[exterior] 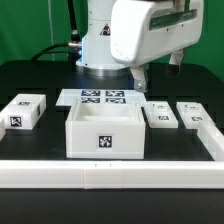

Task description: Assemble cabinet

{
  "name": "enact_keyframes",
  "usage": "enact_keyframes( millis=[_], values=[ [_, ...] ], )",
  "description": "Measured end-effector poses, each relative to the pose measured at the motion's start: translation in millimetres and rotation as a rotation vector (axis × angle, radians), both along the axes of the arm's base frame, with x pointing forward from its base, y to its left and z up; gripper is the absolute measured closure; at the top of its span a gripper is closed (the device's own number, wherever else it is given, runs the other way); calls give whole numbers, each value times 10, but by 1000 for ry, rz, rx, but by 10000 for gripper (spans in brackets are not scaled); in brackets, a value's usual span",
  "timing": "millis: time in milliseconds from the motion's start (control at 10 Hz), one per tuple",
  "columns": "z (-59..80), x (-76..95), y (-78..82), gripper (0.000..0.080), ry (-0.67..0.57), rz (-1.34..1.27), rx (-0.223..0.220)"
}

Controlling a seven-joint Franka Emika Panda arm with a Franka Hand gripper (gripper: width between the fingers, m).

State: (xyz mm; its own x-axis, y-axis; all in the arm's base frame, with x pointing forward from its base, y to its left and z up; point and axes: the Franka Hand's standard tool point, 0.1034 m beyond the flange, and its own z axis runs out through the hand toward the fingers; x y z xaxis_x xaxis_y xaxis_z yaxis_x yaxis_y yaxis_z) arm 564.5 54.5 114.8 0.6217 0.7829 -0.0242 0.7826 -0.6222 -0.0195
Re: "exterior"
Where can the white cabinet top block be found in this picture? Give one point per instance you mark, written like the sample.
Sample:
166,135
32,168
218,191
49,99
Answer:
24,111

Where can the white front fence rail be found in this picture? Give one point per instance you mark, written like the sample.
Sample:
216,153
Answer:
111,174

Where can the white marker base plate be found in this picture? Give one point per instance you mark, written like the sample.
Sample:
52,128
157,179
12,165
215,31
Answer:
68,96

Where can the white left fence piece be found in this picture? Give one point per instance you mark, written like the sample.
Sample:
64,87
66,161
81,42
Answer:
2,128

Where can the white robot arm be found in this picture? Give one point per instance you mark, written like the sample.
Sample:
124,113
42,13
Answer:
96,56

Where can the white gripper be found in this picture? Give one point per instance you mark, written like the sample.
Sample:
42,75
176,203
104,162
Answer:
142,31

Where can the white cabinet body box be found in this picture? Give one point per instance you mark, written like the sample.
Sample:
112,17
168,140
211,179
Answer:
105,131

